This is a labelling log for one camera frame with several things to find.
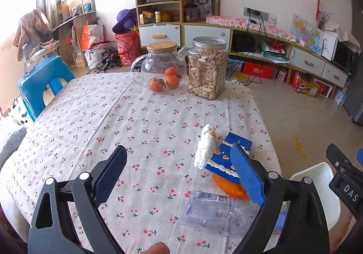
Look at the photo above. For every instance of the red gift box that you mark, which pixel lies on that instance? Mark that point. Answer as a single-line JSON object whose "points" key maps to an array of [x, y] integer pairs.
{"points": [[258, 70]]}

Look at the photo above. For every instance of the chair with brown clothes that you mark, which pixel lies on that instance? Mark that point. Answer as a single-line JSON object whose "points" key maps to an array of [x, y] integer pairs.
{"points": [[33, 39]]}

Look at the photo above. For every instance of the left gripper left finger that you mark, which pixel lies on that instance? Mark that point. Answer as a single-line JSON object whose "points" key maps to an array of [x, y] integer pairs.
{"points": [[52, 229]]}

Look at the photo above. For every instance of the grey refrigerator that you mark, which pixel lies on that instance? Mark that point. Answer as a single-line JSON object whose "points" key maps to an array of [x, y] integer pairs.
{"points": [[353, 102]]}

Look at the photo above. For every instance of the glass teapot with wooden lid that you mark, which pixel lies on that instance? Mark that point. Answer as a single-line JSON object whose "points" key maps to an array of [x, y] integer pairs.
{"points": [[160, 56]]}

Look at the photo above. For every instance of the red yellow snack carton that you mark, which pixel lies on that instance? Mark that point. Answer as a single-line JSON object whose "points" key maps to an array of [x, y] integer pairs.
{"points": [[303, 83]]}

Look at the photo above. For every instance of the cherry print tablecloth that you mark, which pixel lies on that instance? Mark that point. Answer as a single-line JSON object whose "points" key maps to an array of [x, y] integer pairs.
{"points": [[94, 114]]}

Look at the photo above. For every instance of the clear plastic water bottle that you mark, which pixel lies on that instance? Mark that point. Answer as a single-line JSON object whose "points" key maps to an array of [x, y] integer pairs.
{"points": [[219, 215]]}

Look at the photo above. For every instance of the microwave oven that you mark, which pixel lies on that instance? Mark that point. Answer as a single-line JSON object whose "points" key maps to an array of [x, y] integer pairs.
{"points": [[344, 54]]}

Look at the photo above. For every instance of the colourful map board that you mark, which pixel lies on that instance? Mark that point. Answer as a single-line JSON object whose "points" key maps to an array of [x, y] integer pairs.
{"points": [[307, 34]]}

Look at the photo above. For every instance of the open wooden shelf unit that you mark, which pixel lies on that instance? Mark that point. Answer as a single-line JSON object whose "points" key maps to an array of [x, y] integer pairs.
{"points": [[172, 11]]}

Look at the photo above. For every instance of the blue cookie box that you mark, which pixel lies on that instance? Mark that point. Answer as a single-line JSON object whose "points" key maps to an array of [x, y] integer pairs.
{"points": [[220, 163]]}

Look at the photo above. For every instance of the twisted white wrapper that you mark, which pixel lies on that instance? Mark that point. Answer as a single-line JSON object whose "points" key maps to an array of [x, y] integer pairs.
{"points": [[206, 146]]}

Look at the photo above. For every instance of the mandarin orange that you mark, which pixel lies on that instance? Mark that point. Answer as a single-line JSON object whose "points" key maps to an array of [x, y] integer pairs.
{"points": [[171, 71], [172, 81], [156, 85]]}

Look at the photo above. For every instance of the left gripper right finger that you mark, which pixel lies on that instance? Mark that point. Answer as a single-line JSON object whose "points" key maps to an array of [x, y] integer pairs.
{"points": [[305, 227]]}

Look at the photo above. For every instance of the orange peel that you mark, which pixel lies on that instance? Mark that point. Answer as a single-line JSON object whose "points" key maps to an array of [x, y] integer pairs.
{"points": [[234, 190]]}

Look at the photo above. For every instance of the operator thumb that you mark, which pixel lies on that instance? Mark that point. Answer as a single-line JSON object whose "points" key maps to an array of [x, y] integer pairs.
{"points": [[157, 248]]}

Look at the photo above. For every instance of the orange white shopping bag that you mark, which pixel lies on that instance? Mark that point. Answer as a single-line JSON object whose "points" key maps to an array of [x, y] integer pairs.
{"points": [[92, 34]]}

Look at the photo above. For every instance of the clear jar of seeds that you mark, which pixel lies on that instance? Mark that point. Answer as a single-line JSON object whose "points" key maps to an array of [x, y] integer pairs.
{"points": [[207, 60]]}

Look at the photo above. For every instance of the red bucket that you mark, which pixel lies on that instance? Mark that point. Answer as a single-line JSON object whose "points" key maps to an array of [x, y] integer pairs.
{"points": [[129, 47]]}

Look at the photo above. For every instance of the purple hat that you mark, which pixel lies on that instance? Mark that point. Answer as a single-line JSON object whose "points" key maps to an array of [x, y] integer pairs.
{"points": [[127, 19]]}

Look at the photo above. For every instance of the long wooden TV cabinet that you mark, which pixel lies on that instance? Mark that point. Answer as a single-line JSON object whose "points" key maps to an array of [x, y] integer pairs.
{"points": [[254, 43]]}

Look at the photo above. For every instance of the blue plastic stool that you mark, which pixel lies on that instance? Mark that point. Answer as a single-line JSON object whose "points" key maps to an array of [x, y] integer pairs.
{"points": [[49, 72]]}

